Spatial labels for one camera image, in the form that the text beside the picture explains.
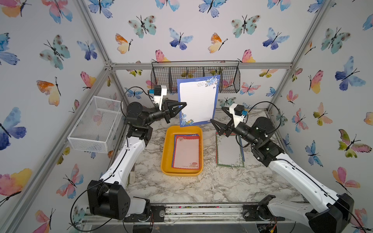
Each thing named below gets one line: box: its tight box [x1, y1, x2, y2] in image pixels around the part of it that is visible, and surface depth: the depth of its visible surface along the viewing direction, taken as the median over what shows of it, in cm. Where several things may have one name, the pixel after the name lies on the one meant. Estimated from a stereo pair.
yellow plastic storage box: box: [160, 125, 204, 177], surface depth 95 cm
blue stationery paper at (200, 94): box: [176, 74, 221, 128], surface depth 58 cm
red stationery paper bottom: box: [172, 135, 201, 170], surface depth 98 cm
